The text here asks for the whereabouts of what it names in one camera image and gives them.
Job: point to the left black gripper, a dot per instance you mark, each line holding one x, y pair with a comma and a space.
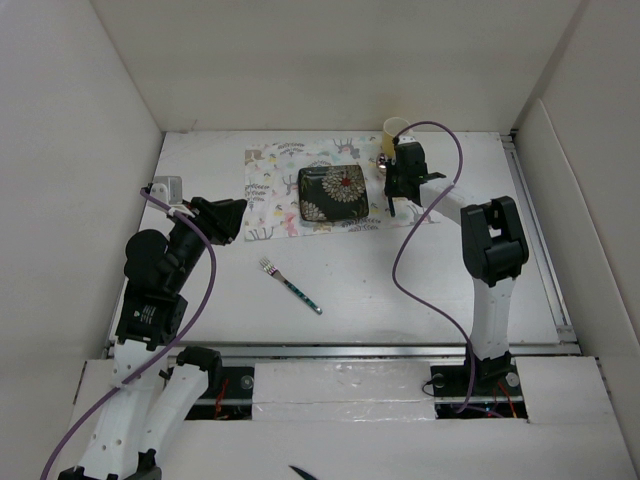
223, 216

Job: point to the fork with teal handle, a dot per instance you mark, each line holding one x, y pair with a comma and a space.
275, 273

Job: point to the white floral cloth napkin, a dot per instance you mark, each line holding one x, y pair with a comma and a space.
271, 189

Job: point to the yellow ceramic mug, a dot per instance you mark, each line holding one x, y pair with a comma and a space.
391, 127

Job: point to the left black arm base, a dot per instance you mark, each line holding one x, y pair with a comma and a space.
232, 400

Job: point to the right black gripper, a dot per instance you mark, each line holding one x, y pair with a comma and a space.
391, 190

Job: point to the spoon with teal handle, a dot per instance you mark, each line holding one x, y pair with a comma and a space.
382, 163

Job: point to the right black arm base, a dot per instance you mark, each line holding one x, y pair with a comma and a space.
499, 397

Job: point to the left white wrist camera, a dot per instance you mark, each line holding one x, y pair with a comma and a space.
165, 194

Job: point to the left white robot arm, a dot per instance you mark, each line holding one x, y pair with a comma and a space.
147, 403

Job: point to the black floral square plate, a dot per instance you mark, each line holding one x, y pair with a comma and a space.
332, 193

